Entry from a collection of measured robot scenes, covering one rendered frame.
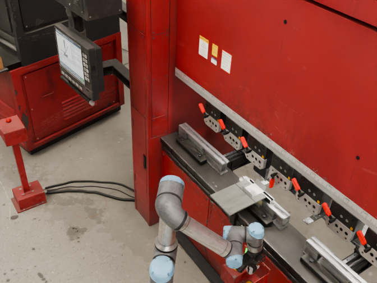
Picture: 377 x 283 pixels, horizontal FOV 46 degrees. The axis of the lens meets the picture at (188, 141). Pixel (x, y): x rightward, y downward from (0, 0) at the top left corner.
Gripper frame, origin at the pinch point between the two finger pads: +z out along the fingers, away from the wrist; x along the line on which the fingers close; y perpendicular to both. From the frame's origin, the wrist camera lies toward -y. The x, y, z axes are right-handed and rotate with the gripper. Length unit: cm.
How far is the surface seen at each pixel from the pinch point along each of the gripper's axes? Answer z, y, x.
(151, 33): -81, 23, 120
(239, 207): -14.8, 16.6, 27.4
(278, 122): -66, 37, 25
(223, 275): 12.1, -6.1, 12.7
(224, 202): -15.3, 11.5, 34.9
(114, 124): 89, 50, 264
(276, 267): 8.9, 18.7, -2.3
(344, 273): -10.6, 31.8, -32.9
